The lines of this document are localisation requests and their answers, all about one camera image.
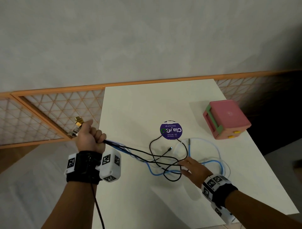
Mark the person's left hand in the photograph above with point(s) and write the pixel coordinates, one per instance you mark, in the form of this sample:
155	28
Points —
90	141

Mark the person's right hand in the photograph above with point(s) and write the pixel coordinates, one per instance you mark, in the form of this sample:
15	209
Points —
197	172

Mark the pink box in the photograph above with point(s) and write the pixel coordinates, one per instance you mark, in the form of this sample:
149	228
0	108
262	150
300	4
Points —
227	115

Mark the person's left forearm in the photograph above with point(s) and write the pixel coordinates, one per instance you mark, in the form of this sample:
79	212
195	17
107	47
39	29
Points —
70	207

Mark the person's right forearm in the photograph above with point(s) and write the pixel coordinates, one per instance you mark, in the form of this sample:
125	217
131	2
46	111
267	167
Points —
259	212

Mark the black marker wristband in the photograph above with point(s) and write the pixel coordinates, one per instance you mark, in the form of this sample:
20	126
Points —
220	191
83	167

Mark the round purple sticker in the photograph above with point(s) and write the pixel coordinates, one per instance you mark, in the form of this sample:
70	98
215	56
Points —
171	130

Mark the white table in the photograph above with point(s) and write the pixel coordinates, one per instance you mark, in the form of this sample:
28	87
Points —
141	103

